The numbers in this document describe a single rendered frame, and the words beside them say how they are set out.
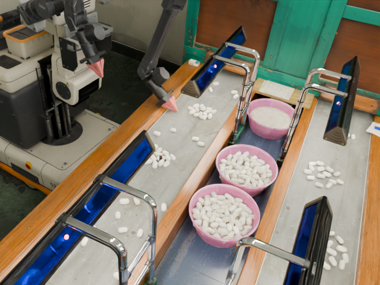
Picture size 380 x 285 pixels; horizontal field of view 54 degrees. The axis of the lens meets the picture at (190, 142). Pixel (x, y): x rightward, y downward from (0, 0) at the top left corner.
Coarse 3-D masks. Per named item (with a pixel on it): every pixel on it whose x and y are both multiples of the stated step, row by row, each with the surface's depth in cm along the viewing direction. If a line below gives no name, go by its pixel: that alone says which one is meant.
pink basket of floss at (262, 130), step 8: (256, 104) 200; (264, 104) 202; (272, 104) 202; (280, 104) 200; (248, 112) 194; (256, 128) 188; (264, 128) 184; (272, 128) 181; (280, 128) 181; (264, 136) 189; (272, 136) 187; (280, 136) 188
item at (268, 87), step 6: (264, 84) 210; (270, 84) 211; (276, 84) 211; (258, 90) 204; (264, 90) 205; (270, 90) 206; (276, 90) 206; (282, 90) 207; (288, 90) 207; (276, 96) 202; (282, 96) 202; (288, 96) 203
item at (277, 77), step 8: (184, 48) 226; (192, 48) 224; (184, 56) 229; (192, 56) 227; (200, 56) 225; (224, 72) 224; (232, 72) 225; (264, 72) 213; (272, 72) 211; (280, 72) 210; (272, 80) 214; (280, 80) 212; (288, 80) 210; (296, 80) 208; (304, 80) 206; (296, 88) 211; (360, 112) 205
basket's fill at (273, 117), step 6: (258, 108) 200; (264, 108) 201; (270, 108) 201; (252, 114) 195; (258, 114) 195; (264, 114) 195; (270, 114) 195; (276, 114) 196; (282, 114) 197; (258, 120) 190; (264, 120) 191; (270, 120) 192; (276, 120) 192; (282, 120) 192; (288, 120) 194; (270, 126) 188; (276, 126) 188; (282, 126) 190; (288, 126) 190
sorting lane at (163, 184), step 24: (216, 96) 203; (168, 120) 183; (192, 120) 184; (216, 120) 186; (168, 144) 169; (192, 144) 171; (144, 168) 156; (168, 168) 157; (192, 168) 159; (168, 192) 147; (120, 216) 136; (144, 216) 137; (120, 240) 128; (144, 240) 129; (72, 264) 120; (96, 264) 121
